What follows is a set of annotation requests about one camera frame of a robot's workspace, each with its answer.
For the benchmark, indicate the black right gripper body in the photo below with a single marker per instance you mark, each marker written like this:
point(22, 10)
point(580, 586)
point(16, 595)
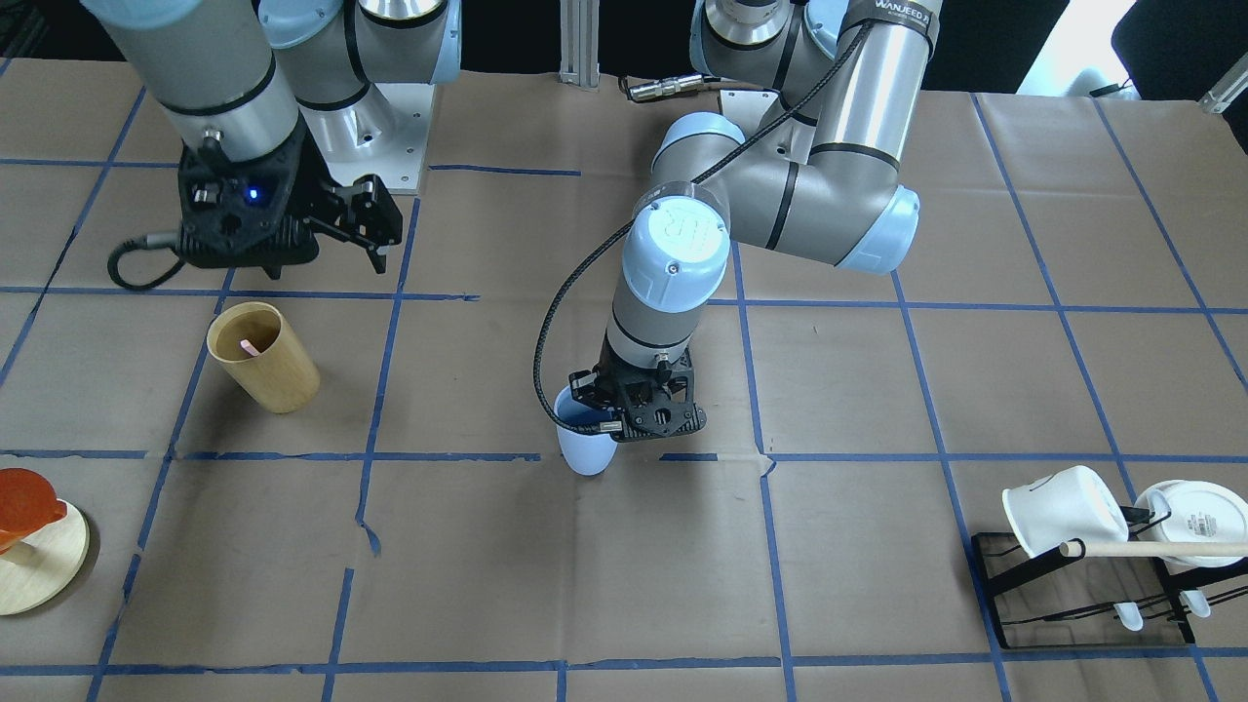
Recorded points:
point(314, 182)

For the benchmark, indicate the white mug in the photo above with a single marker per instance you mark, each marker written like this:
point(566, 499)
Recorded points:
point(1074, 503)

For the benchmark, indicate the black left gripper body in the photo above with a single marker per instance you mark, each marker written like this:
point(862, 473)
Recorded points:
point(588, 390)

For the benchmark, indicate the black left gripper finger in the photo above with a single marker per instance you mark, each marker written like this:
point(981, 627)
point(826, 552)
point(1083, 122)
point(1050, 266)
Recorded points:
point(593, 389)

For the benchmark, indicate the light blue cup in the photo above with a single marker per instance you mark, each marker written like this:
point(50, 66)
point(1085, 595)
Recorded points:
point(586, 455)

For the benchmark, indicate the wooden rack dowel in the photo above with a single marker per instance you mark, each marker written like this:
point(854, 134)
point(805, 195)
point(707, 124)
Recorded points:
point(1079, 548)

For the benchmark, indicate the round wooden cup stand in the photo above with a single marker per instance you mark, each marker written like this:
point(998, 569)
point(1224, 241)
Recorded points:
point(38, 567)

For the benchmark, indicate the aluminium frame post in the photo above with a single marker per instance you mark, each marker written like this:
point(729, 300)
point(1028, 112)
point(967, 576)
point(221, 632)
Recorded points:
point(579, 62)

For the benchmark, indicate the black mug rack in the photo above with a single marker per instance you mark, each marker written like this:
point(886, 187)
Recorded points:
point(1055, 601)

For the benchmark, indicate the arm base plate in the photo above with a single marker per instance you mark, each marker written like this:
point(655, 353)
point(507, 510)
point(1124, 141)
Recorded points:
point(752, 109)
point(384, 134)

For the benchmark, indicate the white upside-down cup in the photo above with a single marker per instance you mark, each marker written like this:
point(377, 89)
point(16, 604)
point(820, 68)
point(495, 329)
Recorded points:
point(1193, 511)

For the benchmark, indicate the orange cup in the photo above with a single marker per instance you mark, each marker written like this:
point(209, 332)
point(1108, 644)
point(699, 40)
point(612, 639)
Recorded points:
point(28, 503)

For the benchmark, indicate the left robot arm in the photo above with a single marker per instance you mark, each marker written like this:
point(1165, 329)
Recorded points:
point(818, 179)

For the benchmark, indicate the bamboo cylinder holder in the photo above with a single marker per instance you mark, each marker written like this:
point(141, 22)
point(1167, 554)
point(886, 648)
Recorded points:
point(282, 378)

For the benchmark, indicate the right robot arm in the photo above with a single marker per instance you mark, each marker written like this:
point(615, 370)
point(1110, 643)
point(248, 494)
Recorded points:
point(287, 135)

